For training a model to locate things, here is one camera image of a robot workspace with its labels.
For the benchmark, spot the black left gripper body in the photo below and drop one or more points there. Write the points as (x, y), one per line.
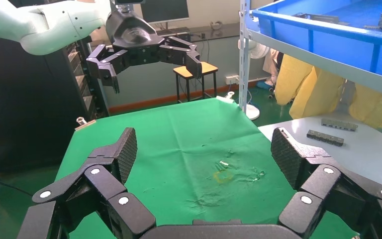
(133, 36)

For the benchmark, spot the black computer monitor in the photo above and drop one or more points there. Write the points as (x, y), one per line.
(164, 10)

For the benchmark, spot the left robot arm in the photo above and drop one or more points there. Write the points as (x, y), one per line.
(46, 23)

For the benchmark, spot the black drawer rack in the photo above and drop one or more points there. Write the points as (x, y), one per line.
(85, 82)

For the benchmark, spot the white metal shelf board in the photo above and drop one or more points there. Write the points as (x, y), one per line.
(326, 62)

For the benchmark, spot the white pedestal fan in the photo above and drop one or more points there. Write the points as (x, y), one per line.
(253, 112)

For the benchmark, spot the yellow seat black stool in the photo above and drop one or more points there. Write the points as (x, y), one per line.
(191, 71)

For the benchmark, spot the white power outlet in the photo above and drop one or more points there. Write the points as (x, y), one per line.
(232, 79)

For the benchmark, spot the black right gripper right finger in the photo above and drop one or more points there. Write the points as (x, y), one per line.
(319, 178)

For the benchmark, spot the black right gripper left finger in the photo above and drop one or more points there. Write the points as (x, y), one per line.
(108, 178)

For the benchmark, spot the green cloth mat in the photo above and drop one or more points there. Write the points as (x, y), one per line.
(184, 138)

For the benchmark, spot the grey slotted connector part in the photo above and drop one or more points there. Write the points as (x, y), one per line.
(339, 125)
(325, 138)

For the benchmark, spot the silver binder clip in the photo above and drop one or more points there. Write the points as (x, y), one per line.
(85, 124)
(230, 95)

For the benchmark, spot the black backdrop panel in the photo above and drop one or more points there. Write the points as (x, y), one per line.
(23, 109)

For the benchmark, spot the blue plastic bin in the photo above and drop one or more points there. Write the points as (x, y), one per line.
(339, 43)

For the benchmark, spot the yellow mesh cloth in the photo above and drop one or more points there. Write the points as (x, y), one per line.
(309, 89)

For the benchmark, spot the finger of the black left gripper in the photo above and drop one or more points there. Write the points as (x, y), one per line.
(103, 67)
(191, 61)

